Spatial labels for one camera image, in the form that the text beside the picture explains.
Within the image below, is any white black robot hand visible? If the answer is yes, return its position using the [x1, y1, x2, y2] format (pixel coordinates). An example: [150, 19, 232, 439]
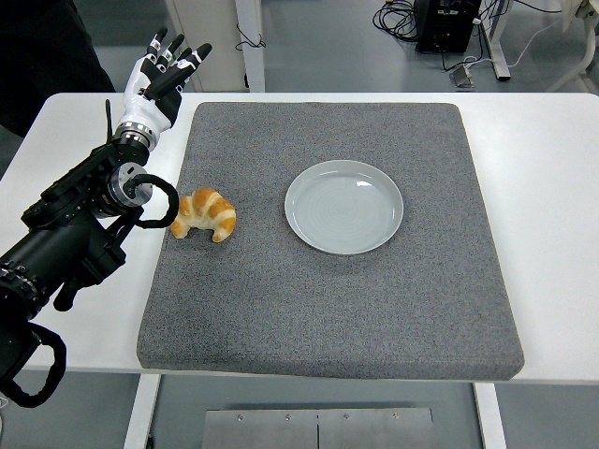
[122, 26, 213, 134]

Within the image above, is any golden croissant bread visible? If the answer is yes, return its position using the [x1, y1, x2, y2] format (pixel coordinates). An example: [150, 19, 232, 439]
[169, 186, 238, 243]

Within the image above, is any grey round plate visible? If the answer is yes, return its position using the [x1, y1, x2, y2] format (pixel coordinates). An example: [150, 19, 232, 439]
[284, 159, 405, 256]

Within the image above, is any white cabinet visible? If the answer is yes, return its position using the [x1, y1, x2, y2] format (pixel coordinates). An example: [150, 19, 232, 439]
[163, 0, 267, 94]

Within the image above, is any person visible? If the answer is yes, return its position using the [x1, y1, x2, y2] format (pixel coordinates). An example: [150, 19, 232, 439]
[0, 0, 117, 139]

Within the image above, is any grey felt mat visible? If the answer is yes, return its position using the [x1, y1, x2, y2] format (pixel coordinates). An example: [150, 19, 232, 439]
[135, 101, 525, 383]

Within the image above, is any white table leg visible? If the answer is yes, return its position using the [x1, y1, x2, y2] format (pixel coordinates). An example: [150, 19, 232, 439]
[122, 373, 163, 449]
[472, 382, 507, 449]

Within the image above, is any black computer case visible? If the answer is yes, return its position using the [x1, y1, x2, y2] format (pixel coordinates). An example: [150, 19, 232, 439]
[414, 0, 483, 53]

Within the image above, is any grey floor pedal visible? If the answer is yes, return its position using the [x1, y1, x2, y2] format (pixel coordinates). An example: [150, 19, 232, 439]
[448, 65, 477, 90]

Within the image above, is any white desk leg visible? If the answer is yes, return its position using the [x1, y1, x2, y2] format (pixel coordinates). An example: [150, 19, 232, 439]
[479, 0, 512, 81]

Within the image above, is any white chair base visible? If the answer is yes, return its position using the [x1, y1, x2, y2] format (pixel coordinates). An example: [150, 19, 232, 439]
[545, 0, 599, 94]

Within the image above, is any thin black cable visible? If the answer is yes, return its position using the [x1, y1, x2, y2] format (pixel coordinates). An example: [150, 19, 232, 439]
[235, 22, 267, 51]

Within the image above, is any black cable bundle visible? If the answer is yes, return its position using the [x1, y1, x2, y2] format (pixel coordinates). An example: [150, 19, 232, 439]
[372, 0, 420, 44]

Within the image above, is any white cable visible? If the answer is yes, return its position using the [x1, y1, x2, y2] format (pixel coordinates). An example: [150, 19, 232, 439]
[465, 18, 562, 71]

